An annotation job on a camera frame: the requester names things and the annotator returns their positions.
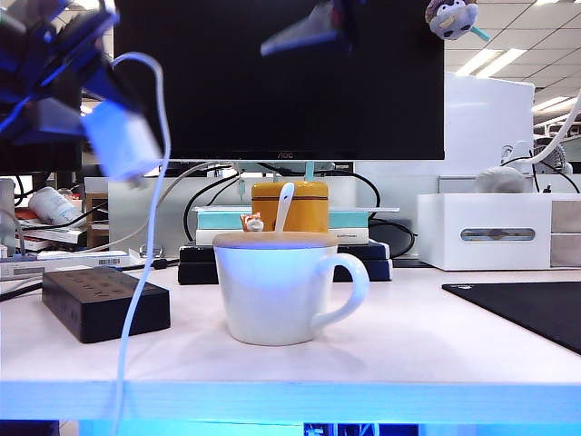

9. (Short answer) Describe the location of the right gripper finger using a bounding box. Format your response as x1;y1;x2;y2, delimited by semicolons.
260;3;340;56
333;0;364;52

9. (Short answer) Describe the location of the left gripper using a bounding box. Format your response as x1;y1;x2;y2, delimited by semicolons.
0;0;153;146

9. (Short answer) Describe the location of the white USB wall charger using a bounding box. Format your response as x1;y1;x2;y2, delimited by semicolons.
83;100;163;191

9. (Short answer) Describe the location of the white charger cable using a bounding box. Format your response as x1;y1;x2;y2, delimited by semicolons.
108;52;172;436

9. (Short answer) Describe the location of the black AOC monitor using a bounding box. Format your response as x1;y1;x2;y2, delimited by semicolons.
113;0;446;161

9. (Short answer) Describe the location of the gray penguin plush toy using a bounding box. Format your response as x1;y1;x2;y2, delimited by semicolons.
424;0;491;43

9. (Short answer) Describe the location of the white cylindrical bottle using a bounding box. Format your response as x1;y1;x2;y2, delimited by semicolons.
27;186;86;227

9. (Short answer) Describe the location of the frosted desk partition panel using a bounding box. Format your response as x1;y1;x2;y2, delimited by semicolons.
84;175;364;255

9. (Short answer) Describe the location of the brown wooden shelf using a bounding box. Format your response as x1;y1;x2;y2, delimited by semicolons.
84;192;111;250

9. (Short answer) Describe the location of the white upright device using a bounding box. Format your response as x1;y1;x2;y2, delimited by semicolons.
0;177;17;249

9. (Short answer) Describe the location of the stack of papers and books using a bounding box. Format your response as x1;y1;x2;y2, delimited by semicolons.
15;216;88;252

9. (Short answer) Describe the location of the white ceramic spoon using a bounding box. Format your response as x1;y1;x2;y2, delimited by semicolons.
274;182;296;236

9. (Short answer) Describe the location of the long white barcode box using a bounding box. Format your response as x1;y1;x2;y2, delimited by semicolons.
0;248;137;282

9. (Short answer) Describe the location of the teal cover book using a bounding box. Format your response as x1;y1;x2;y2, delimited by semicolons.
196;211;369;231

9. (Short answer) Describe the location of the white board panel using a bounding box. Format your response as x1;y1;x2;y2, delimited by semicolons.
443;71;537;179

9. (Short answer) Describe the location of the yellow round tin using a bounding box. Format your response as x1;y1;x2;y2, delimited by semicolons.
251;180;330;233

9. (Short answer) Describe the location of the small orange cat figurine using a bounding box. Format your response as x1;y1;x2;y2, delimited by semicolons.
239;212;265;233

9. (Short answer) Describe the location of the black power strip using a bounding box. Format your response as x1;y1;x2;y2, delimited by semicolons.
41;266;172;344

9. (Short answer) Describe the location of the white spine book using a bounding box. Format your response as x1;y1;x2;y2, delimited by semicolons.
194;227;370;247

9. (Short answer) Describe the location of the small white desk gadget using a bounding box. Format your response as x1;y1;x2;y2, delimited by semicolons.
500;139;533;168

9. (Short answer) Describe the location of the wooden mug lid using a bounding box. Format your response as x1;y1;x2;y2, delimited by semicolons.
212;231;340;250

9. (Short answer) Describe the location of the gray round desk object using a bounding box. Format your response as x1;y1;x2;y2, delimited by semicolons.
474;166;527;194

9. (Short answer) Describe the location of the white curved tube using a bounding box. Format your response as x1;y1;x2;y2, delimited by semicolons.
534;88;581;164

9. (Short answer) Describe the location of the white ceramic mug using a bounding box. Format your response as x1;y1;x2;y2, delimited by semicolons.
212;243;371;347

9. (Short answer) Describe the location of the white desk organizer box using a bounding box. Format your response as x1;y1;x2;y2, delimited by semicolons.
417;193;581;273

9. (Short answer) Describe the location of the small desk fan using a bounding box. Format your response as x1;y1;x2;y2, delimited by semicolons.
531;139;574;176

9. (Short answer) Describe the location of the black Corsair mouse pad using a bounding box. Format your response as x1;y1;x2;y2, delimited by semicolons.
441;281;581;356

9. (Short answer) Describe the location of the light gray cable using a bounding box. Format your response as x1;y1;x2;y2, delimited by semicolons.
85;161;237;253

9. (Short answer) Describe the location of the black looped cable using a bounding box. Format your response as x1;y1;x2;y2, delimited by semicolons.
182;172;242;244

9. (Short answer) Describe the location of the black cable with plug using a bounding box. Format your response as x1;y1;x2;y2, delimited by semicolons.
121;257;181;273

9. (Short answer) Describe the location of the black monitor cable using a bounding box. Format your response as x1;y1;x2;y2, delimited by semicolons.
352;171;418;260

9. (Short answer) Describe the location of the black power strip cord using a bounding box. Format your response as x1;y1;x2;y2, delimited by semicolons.
0;282;44;303

